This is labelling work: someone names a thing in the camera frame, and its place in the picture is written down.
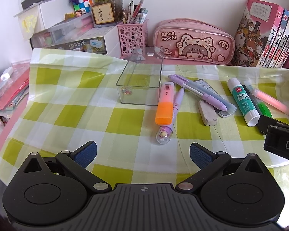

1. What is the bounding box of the green cap highlighter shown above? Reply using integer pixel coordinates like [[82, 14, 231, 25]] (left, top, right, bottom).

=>
[[243, 82, 272, 118]]

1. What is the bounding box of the white green glue stick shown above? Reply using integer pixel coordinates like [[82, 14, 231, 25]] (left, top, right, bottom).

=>
[[227, 78, 260, 127]]

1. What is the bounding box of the purple pen with globe charm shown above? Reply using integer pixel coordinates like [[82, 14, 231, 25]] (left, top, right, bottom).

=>
[[156, 88, 184, 145]]

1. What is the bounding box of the grey ruler case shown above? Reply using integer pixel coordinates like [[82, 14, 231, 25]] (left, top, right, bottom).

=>
[[194, 79, 237, 118]]

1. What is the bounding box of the purple mechanical pencil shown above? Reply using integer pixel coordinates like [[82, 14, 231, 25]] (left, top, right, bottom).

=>
[[168, 74, 227, 111]]

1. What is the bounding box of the clear plastic organizer tray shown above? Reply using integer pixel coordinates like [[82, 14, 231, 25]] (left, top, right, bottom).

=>
[[116, 46, 164, 106]]

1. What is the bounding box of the pink highlighter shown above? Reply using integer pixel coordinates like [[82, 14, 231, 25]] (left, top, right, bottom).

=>
[[246, 83, 289, 116]]

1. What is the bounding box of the grey white eraser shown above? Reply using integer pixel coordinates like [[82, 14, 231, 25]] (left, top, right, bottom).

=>
[[198, 100, 218, 126]]

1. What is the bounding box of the orange highlighter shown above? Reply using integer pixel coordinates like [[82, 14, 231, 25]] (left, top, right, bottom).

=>
[[155, 81, 174, 125]]

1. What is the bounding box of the green white checkered tablecloth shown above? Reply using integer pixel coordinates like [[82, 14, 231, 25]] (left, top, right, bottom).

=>
[[0, 47, 289, 229]]

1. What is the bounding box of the red books stack left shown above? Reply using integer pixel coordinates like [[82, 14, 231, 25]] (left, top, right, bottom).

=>
[[0, 62, 30, 111]]

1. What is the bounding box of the pink comic book front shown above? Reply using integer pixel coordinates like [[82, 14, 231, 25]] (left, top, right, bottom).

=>
[[232, 0, 284, 67]]

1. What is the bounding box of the white drawer organizer rabbit label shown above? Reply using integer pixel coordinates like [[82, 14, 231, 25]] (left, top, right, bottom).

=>
[[54, 26, 121, 58]]

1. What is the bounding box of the pink Small mochi pencil case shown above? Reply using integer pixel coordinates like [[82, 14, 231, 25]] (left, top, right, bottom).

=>
[[153, 18, 235, 65]]

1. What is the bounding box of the clear plastic drawer unit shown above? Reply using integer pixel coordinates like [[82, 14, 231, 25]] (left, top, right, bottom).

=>
[[31, 13, 94, 48]]

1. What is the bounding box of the pink perforated pen holder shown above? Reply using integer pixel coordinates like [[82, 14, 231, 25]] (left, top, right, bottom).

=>
[[117, 19, 149, 57]]

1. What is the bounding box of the white storage box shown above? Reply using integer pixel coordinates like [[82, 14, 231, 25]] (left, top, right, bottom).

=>
[[14, 0, 74, 33]]

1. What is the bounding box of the framed calligraphy sign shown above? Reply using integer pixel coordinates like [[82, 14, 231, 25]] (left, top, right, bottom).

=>
[[92, 3, 115, 26]]

